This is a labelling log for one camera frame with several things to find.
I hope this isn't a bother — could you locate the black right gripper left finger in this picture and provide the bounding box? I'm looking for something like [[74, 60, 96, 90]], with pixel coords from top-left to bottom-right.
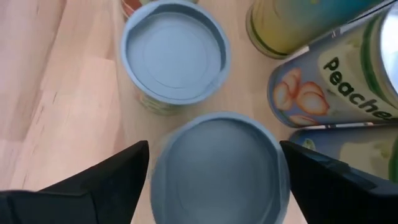
[[0, 140, 150, 224]]

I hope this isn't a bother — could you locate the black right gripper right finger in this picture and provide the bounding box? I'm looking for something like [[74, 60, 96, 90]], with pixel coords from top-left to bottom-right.
[[279, 140, 398, 224]]

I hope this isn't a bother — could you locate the peaches can cream label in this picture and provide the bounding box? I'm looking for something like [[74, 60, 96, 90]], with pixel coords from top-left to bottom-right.
[[288, 126, 398, 184]]

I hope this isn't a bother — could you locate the short green-label tin can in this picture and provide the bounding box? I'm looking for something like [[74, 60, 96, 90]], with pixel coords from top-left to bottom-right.
[[267, 6, 398, 129]]

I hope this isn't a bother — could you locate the mixed vegetables can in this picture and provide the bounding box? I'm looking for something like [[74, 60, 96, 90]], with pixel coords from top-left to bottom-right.
[[150, 111, 292, 224]]

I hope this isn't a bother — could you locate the green polka dot can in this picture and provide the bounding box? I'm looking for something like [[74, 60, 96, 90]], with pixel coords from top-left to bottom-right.
[[120, 0, 231, 116]]

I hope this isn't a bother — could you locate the carrots can teal yellow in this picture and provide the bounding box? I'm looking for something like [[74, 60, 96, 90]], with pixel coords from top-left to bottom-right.
[[246, 0, 386, 60]]

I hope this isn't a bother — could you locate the red white can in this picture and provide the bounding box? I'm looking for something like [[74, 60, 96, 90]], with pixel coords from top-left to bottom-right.
[[120, 0, 144, 20]]

